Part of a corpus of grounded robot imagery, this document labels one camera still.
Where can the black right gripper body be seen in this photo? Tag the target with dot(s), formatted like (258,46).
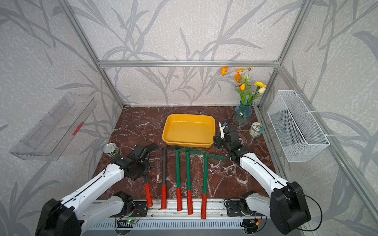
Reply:
(221,143)

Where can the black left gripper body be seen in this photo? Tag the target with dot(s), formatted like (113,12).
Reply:
(142,169)

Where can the grey hoe red grip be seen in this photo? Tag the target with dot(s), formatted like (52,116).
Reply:
(164,165)
(147,188)

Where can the green hoe red grip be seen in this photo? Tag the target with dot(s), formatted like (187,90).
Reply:
(178,177)
(189,182)
(205,182)

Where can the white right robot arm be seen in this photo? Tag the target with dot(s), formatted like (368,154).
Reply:
(285,203)

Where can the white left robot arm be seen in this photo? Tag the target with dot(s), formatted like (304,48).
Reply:
(76,213)

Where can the yellow plastic storage box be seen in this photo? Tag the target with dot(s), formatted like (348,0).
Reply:
(186,130)

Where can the small labelled glass jar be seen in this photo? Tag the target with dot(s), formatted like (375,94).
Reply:
(256,130)

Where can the tin can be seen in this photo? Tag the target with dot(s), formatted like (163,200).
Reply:
(111,150)

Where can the blue glass vase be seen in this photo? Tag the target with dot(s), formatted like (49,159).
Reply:
(243,114)

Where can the artificial flower bouquet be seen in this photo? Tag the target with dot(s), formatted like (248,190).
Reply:
(248,92)

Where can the left circuit board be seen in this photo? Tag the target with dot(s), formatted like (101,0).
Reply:
(126,222)

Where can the circuit board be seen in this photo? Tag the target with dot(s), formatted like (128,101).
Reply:
(250,226)
(126,222)

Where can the right circuit board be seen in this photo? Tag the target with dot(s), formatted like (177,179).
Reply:
(250,226)

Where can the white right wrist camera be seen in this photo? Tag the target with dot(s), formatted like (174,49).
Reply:
(222,126)

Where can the white wire mesh basket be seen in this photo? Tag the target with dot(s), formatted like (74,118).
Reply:
(299,134)

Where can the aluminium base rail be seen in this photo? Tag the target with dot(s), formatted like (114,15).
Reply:
(221,214)

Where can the clear acrylic wall shelf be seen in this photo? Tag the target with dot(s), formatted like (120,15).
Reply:
(51,136)

